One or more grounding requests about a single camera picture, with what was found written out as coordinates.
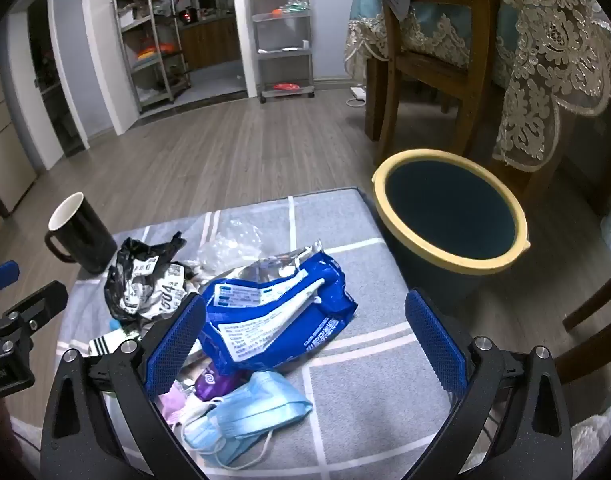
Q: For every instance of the metal shelf rack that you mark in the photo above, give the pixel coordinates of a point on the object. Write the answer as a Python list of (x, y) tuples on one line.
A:
[(145, 21)]

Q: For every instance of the grey checked mat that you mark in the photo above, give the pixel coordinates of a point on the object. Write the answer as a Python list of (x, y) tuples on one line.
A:
[(360, 410)]

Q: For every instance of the orange tray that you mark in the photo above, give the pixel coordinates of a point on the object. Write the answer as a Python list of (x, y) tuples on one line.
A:
[(158, 50)]

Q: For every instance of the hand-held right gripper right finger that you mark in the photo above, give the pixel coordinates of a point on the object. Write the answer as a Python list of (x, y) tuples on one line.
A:
[(435, 340)]

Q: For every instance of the dark bin with yellow rim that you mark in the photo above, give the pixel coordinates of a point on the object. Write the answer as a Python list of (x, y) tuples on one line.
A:
[(450, 210)]

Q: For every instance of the white fluffy rug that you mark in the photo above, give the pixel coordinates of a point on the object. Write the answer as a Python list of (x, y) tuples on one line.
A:
[(598, 445)]

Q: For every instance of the black mug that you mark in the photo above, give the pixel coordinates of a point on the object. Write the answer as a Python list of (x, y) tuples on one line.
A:
[(88, 240)]

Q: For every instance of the blue snack packet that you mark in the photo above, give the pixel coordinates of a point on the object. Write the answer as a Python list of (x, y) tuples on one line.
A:
[(285, 320)]

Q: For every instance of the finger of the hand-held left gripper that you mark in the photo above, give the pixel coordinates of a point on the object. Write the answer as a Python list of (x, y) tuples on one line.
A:
[(40, 302), (3, 274)]

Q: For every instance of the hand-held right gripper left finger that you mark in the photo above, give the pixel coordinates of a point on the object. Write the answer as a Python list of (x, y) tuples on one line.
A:
[(175, 345)]

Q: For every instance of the grey trolley shelf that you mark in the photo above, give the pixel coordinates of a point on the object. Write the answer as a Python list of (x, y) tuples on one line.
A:
[(280, 50)]

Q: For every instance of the red pot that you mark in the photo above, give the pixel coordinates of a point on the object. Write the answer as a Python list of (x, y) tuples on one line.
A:
[(189, 15)]

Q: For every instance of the clear plastic wrapper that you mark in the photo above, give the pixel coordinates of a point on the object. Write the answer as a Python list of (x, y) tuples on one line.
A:
[(230, 245)]

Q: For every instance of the pink face mask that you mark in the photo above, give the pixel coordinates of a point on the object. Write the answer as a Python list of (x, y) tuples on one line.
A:
[(173, 405)]

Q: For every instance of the white paper sheet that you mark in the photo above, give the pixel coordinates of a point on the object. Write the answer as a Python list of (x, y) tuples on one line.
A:
[(395, 2)]

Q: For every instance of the black plastic bag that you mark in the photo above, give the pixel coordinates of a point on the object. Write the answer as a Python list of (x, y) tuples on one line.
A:
[(140, 290)]

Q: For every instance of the blue face mask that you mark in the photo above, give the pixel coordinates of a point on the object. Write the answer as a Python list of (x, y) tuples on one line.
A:
[(260, 402), (205, 437)]

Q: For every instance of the beige fridge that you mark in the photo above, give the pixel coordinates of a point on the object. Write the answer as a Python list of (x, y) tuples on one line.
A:
[(10, 135)]

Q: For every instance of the red plate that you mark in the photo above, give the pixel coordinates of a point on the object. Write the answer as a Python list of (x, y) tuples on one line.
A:
[(285, 86)]

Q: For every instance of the white power strip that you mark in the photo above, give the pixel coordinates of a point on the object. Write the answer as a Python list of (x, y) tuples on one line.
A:
[(358, 92)]

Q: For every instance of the wooden chair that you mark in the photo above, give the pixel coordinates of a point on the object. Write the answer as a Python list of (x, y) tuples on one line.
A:
[(480, 60), (595, 300)]

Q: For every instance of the wooden kitchen cabinet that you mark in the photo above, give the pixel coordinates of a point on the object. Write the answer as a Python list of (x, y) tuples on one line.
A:
[(210, 42)]

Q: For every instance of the purple small packet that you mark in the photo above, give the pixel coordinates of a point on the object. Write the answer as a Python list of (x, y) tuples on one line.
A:
[(215, 380)]

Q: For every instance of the black white striped packet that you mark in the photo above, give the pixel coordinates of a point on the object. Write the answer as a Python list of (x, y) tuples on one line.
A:
[(105, 345)]

